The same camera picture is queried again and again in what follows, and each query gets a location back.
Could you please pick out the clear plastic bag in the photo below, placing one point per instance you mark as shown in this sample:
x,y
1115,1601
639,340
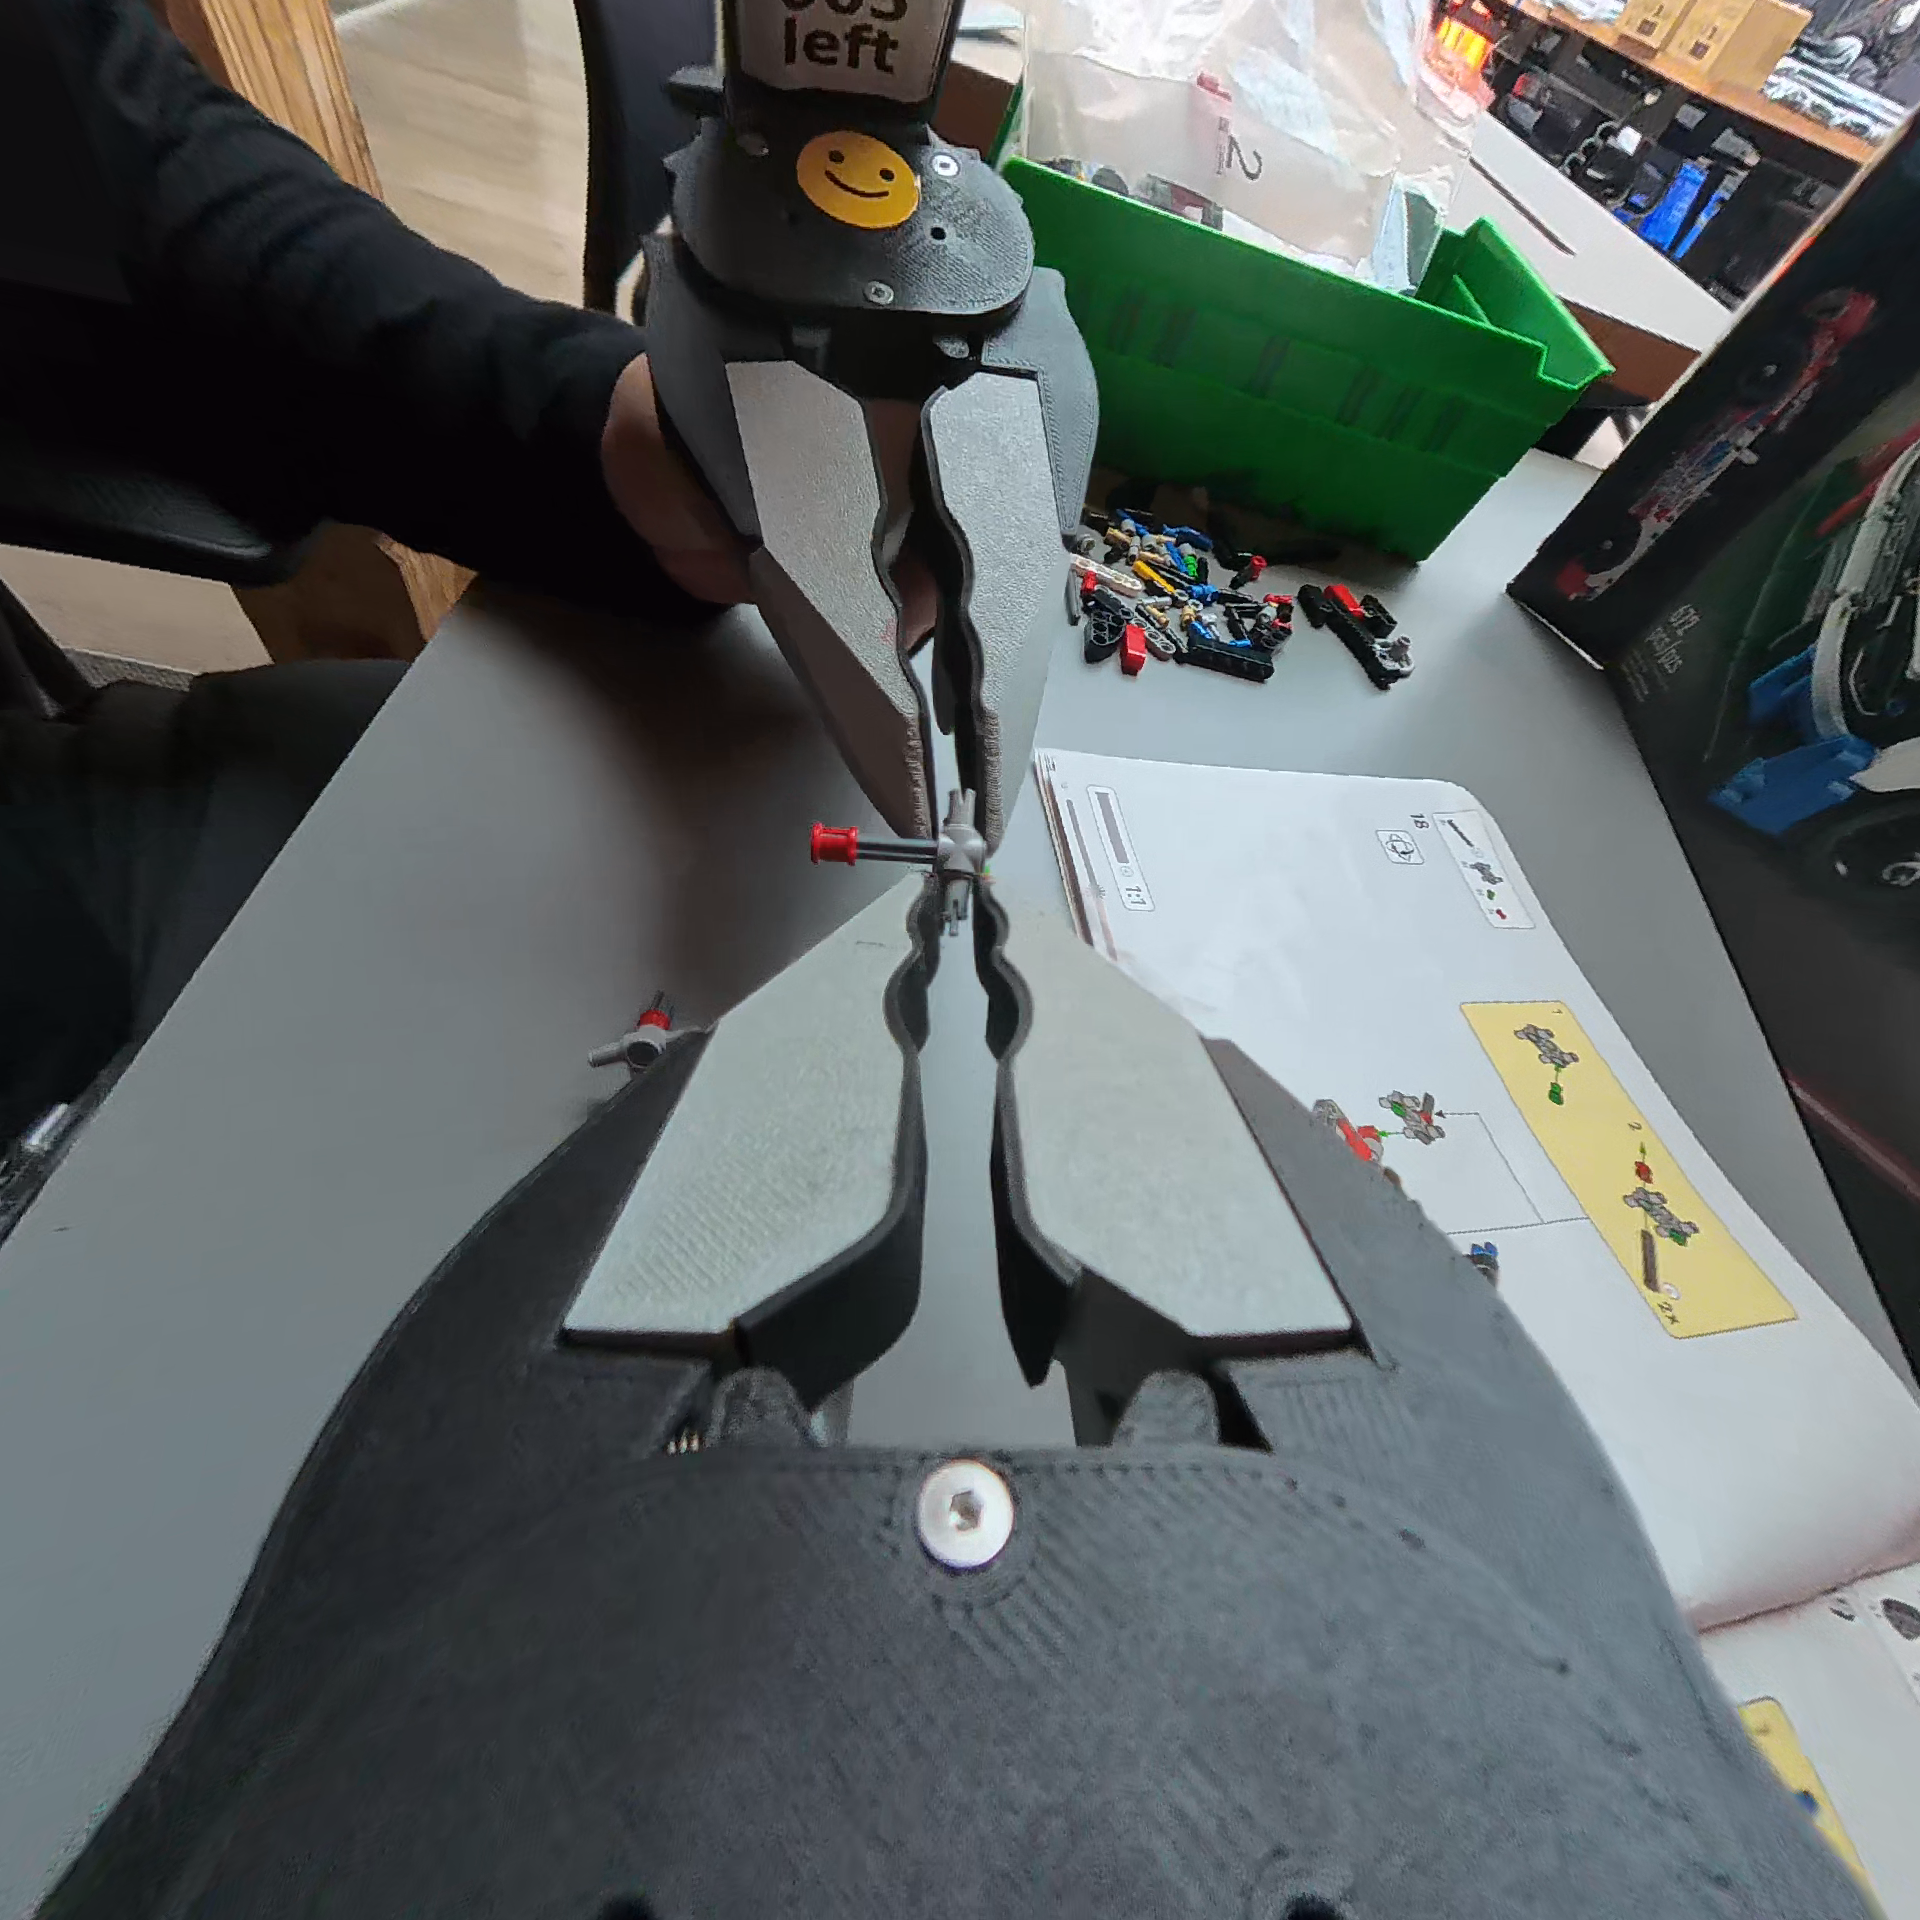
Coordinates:
x,y
1202,90

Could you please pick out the small grey lego connector assembly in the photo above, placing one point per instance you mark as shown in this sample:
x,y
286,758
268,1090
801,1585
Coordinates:
x,y
834,844
649,1033

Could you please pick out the white side desk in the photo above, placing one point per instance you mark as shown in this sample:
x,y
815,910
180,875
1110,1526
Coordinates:
x,y
1589,225

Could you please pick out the black red lego beam assembly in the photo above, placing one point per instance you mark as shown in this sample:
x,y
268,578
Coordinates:
x,y
1349,617

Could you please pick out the person's left forearm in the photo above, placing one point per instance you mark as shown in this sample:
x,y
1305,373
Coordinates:
x,y
301,301

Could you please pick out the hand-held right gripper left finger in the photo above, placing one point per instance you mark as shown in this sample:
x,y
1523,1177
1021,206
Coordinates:
x,y
751,1172

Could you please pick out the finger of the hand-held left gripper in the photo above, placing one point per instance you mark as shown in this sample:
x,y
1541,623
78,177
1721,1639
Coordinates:
x,y
1005,510
811,482

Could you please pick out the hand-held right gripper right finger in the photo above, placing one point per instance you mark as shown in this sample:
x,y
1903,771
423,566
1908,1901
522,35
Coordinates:
x,y
1171,1186

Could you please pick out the dark lego set box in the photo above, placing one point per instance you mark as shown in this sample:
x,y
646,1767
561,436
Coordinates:
x,y
1756,571

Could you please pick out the pile of loose lego pieces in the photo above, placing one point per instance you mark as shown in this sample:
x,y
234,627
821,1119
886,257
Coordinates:
x,y
1202,623

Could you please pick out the wooden panel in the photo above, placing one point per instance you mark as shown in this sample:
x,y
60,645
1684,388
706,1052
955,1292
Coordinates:
x,y
270,90

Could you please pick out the lego instruction booklet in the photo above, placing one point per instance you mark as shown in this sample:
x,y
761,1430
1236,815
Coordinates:
x,y
1306,932

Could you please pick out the person's left hand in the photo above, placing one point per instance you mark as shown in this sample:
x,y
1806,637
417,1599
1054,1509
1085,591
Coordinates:
x,y
668,510

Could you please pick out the green plastic bin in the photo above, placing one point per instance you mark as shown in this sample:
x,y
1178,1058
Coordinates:
x,y
1276,389

